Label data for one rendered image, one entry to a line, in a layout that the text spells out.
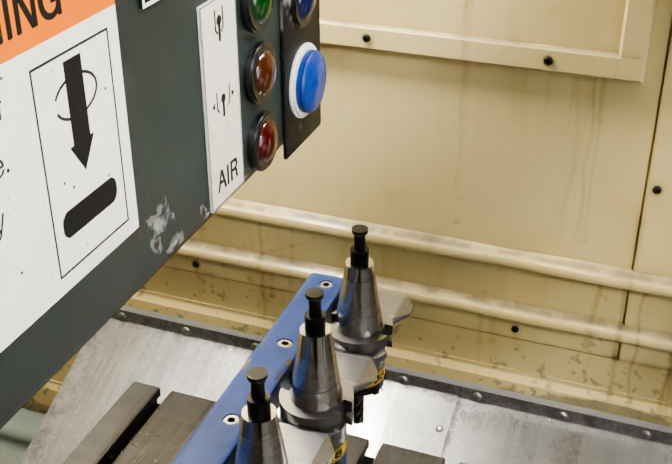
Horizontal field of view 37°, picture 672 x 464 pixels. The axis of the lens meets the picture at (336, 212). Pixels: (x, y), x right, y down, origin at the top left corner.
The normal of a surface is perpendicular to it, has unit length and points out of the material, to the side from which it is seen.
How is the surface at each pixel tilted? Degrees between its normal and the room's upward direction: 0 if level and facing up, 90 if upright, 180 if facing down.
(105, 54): 90
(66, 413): 24
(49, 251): 90
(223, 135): 90
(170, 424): 0
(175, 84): 90
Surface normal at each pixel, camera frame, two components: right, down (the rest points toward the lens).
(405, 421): -0.14, -0.62
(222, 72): 0.94, 0.17
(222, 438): 0.00, -0.88
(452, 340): -0.35, 0.45
